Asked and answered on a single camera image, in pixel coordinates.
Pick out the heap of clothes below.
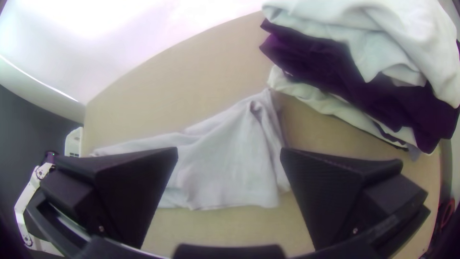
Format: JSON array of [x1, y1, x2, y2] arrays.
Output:
[[259, 0, 460, 161]]

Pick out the white laundry basket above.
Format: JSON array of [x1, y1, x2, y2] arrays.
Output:
[[64, 126, 84, 158]]

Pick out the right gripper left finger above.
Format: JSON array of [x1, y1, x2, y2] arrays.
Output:
[[39, 146, 179, 249]]

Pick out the grey t-shirt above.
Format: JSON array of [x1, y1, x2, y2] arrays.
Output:
[[90, 88, 292, 211]]

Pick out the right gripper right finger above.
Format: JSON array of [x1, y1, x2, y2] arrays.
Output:
[[279, 147, 429, 251]]

